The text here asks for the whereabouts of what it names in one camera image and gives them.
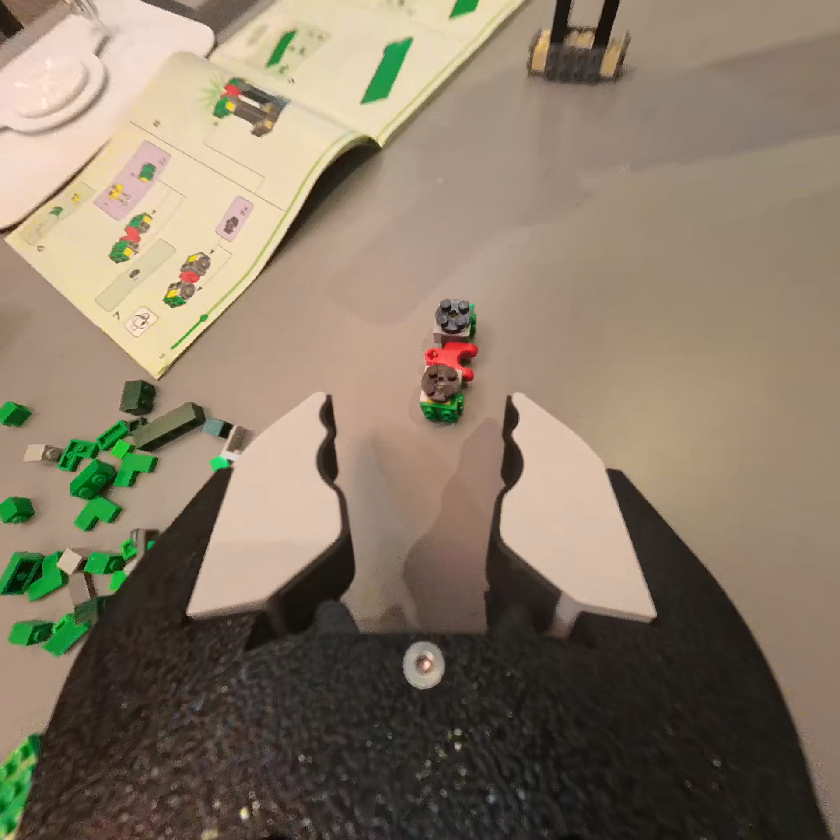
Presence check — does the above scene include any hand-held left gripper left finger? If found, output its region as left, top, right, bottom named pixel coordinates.
left=185, top=392, right=357, bottom=651

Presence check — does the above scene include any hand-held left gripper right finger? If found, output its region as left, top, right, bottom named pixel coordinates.
left=487, top=392, right=658, bottom=643

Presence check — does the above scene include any green and red brick assembly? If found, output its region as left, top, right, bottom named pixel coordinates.
left=419, top=297, right=480, bottom=424

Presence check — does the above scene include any grey desk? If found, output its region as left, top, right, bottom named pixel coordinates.
left=0, top=0, right=840, bottom=840

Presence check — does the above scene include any white desk lamp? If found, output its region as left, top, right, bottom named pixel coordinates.
left=0, top=0, right=216, bottom=231

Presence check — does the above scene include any pile of green toy bricks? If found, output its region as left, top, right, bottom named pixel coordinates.
left=0, top=379, right=257, bottom=657

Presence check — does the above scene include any brick instruction booklet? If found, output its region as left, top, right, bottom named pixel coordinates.
left=5, top=0, right=532, bottom=380

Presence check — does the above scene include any green brick baseplate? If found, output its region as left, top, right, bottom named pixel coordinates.
left=0, top=731, right=43, bottom=840

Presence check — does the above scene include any grey and black brick assembly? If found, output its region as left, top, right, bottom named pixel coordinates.
left=527, top=0, right=632, bottom=85

